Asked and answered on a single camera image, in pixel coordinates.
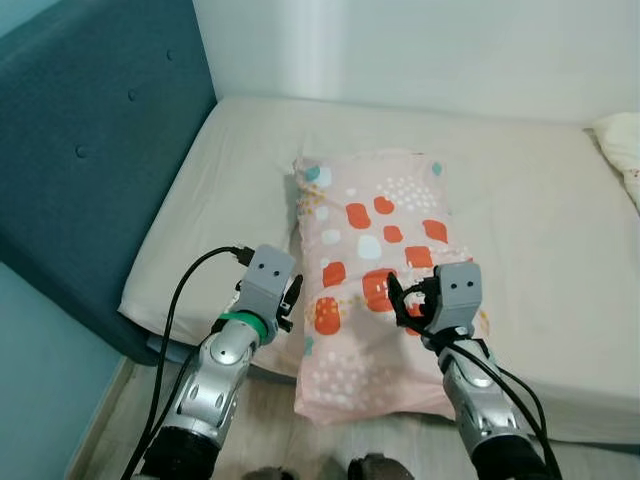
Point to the grey robot left leg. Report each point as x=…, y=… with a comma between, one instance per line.
x=265, y=474

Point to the grey robot right leg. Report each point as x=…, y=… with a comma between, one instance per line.
x=380, y=468

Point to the mattress with cream sheet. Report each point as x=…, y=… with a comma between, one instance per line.
x=520, y=250

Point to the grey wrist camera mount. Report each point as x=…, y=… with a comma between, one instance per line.
x=265, y=280
x=460, y=295

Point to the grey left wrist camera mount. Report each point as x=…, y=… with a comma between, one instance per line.
x=265, y=280

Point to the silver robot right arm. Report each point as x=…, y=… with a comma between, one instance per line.
x=480, y=400

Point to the grey robot leg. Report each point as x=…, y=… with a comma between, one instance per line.
x=265, y=474
x=380, y=468

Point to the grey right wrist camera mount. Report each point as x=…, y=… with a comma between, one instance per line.
x=460, y=295

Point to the cream cartoon print quilt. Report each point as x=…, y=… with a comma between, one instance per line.
x=622, y=150

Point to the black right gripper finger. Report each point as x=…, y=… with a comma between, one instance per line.
x=398, y=295

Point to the pink patterned pillow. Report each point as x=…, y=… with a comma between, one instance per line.
x=350, y=370

